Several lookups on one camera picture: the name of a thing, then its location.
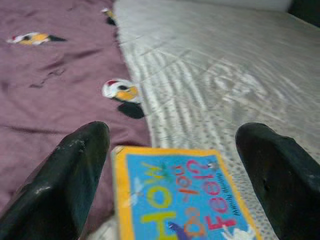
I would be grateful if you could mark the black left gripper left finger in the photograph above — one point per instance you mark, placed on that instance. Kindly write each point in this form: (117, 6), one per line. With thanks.
(60, 182)

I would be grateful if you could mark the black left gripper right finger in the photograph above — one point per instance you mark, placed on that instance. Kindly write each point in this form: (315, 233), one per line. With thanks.
(282, 185)

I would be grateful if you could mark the pink cartoon print blanket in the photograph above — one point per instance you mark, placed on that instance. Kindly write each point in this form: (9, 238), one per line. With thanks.
(62, 75)

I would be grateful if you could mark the blue yellow children's book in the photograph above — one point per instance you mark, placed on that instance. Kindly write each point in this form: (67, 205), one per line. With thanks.
(175, 195)

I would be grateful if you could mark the white quilted mattress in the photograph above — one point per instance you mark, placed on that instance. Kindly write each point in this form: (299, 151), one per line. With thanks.
(212, 62)

